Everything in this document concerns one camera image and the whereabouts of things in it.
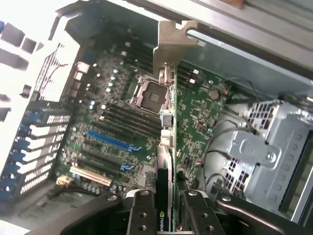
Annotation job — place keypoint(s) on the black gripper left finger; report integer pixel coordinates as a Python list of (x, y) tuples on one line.
[(144, 215)]

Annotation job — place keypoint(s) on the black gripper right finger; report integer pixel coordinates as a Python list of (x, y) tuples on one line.
[(200, 218)]

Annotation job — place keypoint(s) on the white PCI expansion slot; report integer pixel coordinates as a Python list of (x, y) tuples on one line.
[(90, 176)]

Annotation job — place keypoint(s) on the blue expansion slot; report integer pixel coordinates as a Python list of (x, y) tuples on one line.
[(107, 139)]

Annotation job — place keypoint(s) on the white power connector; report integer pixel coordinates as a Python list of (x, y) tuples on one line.
[(64, 181)]

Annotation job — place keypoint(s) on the grey metal disk bay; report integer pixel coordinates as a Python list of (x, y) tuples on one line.
[(269, 151)]

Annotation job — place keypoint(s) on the green motherboard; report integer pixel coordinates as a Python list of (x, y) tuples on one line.
[(195, 117)]

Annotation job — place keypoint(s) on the metal CPU socket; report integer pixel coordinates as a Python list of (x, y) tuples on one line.
[(149, 94)]

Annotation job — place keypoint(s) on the round coin battery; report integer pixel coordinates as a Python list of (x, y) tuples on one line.
[(214, 94)]

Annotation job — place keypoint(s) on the black open PC case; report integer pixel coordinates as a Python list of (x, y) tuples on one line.
[(215, 56)]

